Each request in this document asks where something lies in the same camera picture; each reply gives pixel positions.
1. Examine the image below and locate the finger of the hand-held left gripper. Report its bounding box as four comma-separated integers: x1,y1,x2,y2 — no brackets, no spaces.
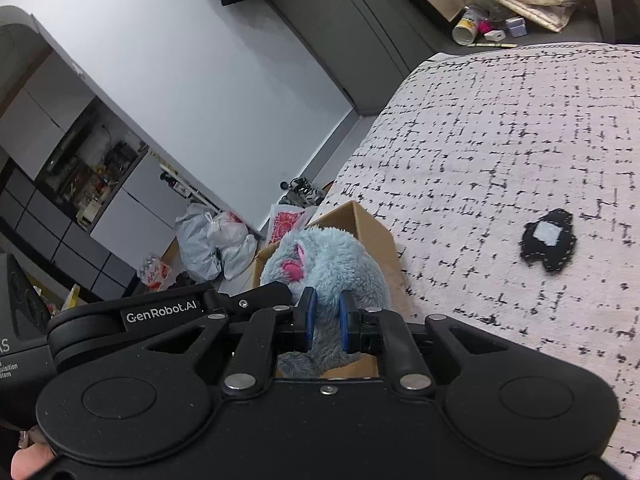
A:
120,281,296,334

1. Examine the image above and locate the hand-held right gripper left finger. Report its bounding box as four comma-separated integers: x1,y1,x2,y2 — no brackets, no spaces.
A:
127,287,319,397

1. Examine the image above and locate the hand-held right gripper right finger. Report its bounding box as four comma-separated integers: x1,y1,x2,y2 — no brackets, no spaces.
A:
339,293,537,395

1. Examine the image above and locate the blue grey fluffy plush toy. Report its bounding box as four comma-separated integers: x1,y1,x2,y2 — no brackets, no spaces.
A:
259,226,394,379

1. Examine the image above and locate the brown cardboard box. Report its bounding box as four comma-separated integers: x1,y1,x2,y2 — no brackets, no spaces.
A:
251,200,407,380

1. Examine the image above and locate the person's left hand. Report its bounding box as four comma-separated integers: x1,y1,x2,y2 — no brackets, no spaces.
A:
0,425,57,480

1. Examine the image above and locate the pack of water bottles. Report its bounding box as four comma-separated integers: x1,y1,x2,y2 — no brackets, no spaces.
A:
137,254,174,292

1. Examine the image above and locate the grey blue garbage bag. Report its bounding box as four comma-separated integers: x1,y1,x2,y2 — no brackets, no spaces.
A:
174,203,224,282

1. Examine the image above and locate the red patterned bag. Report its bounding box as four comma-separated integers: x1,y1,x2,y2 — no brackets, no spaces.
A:
267,203,314,247

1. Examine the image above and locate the white tied garbage bag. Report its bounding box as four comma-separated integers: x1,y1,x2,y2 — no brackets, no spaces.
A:
214,209,259,279

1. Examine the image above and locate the black white sneaker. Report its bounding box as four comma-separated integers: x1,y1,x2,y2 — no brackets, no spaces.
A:
280,177,326,209

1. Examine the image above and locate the black cloth piece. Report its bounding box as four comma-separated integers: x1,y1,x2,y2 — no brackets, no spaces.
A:
518,208,577,275

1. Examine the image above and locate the white black patterned bed cover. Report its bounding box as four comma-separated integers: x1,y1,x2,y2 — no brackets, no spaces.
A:
319,42,640,480

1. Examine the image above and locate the grey door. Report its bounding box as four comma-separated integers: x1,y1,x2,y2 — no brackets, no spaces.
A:
259,0,453,117

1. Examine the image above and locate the white paper cup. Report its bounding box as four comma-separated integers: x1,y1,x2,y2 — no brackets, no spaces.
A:
451,5,487,46

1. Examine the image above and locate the grey white wall cabinet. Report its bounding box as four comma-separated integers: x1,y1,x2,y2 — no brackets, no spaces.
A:
0,5,228,308

